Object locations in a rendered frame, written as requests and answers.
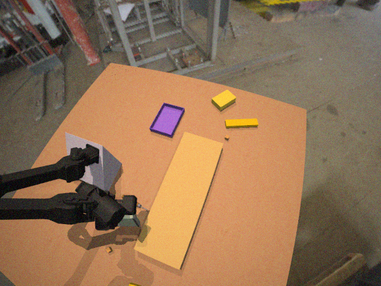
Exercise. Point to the purple rectangular tray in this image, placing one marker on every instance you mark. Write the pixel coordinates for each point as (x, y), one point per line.
(167, 119)

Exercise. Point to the light orange panel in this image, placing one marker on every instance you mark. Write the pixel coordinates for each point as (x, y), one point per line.
(172, 219)

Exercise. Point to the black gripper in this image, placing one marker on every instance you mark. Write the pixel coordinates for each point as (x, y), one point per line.
(129, 202)

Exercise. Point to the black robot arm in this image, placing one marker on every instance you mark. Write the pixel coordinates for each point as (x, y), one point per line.
(64, 208)

